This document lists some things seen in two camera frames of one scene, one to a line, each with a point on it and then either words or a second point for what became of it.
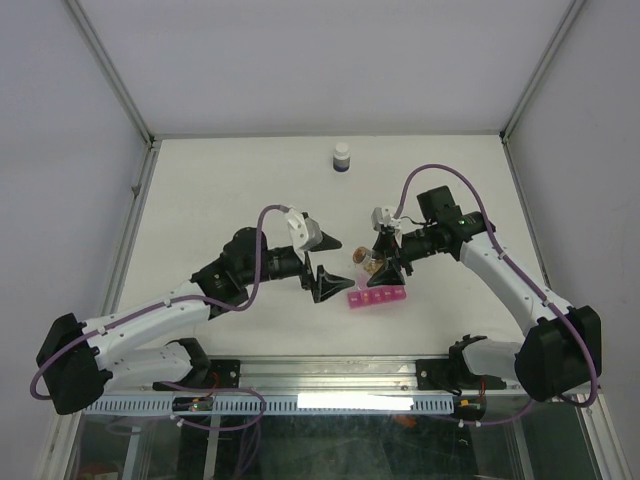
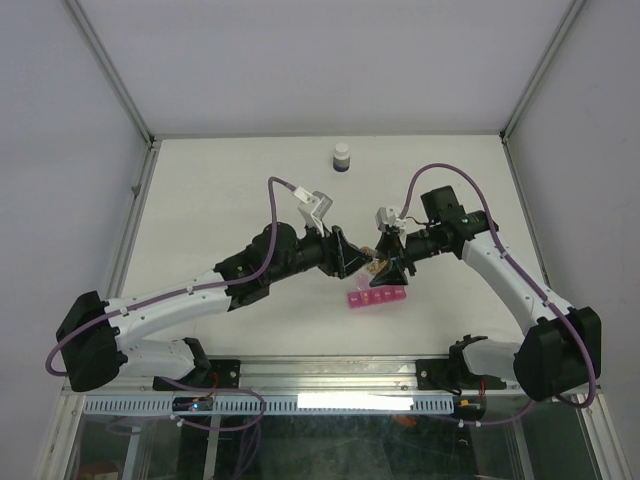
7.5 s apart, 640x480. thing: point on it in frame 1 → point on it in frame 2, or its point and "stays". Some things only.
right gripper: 390,274 stays
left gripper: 325,285 → 340,258
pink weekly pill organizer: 368,295 stays
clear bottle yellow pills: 365,256 stays
